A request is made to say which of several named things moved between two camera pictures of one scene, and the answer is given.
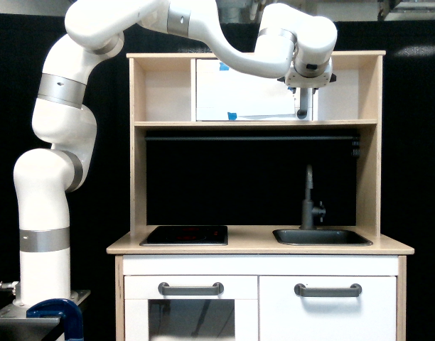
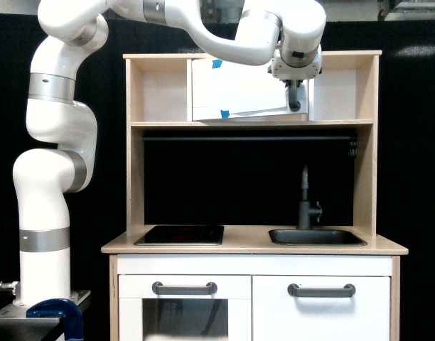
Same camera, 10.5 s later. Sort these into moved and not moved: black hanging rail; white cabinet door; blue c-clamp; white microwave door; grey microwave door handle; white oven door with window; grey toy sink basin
Moved: grey microwave door handle
Not moved: blue c-clamp; white oven door with window; black hanging rail; grey toy sink basin; white microwave door; white cabinet door
